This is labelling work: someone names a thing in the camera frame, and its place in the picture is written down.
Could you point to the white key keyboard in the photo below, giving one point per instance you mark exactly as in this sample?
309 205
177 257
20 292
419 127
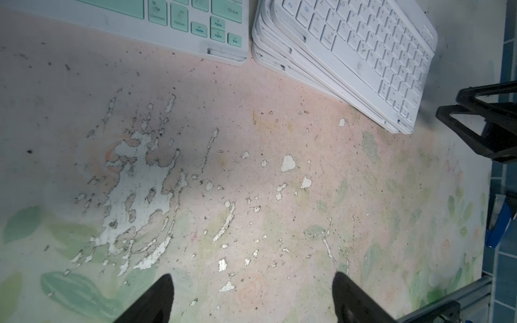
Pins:
378 52

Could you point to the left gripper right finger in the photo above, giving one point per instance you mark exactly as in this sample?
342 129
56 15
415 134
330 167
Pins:
352 304

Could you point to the green key keyboard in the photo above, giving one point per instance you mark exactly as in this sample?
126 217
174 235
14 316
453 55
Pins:
210 29

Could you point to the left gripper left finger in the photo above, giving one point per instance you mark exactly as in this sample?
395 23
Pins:
153 306

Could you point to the blue stapler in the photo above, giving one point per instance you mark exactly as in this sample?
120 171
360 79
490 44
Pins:
502 212

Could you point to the aluminium front rail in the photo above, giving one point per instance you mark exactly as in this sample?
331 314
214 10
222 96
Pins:
471 303

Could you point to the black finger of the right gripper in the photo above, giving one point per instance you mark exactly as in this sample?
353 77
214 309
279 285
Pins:
497 141

